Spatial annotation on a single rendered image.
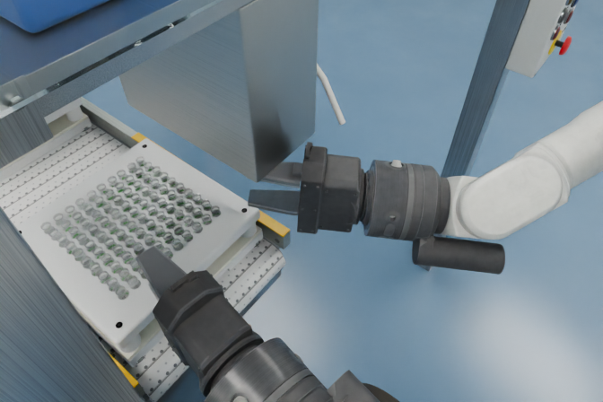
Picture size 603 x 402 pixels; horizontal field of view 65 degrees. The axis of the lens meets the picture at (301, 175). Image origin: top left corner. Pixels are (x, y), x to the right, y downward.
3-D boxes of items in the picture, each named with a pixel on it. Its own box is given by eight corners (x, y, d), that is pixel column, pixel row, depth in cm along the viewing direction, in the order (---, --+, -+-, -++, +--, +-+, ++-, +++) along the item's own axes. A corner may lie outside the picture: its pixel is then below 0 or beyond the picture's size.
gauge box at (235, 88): (316, 132, 56) (321, -38, 42) (257, 184, 50) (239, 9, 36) (189, 67, 65) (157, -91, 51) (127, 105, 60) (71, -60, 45)
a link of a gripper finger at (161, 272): (161, 244, 45) (199, 289, 42) (131, 265, 43) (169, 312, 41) (157, 236, 43) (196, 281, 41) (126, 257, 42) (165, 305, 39)
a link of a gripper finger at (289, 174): (249, 161, 54) (303, 167, 54) (245, 182, 52) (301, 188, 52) (249, 152, 53) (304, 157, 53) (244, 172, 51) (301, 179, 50)
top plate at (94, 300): (7, 243, 64) (0, 234, 63) (148, 145, 78) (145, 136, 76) (120, 351, 54) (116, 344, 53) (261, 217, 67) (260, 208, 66)
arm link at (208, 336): (120, 320, 36) (215, 451, 31) (222, 246, 40) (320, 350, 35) (154, 371, 46) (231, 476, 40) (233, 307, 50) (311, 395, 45)
